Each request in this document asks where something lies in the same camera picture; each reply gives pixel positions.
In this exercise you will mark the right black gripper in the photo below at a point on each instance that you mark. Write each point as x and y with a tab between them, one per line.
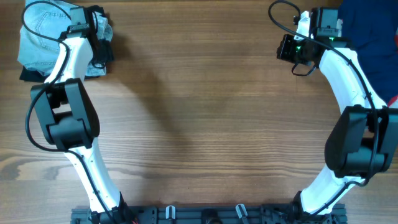
283	51

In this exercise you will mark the light blue denim shorts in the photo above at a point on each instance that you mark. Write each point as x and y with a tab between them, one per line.
38	50

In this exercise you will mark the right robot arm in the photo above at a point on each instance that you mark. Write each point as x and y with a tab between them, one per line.
364	139

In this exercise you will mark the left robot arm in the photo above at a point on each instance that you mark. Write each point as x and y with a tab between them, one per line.
70	123

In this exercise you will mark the navy blue red garment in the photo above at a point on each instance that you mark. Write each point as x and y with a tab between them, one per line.
371	25

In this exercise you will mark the folded black shorts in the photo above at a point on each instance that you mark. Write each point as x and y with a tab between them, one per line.
104	33

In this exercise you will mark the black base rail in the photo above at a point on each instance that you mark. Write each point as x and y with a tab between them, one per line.
264	214

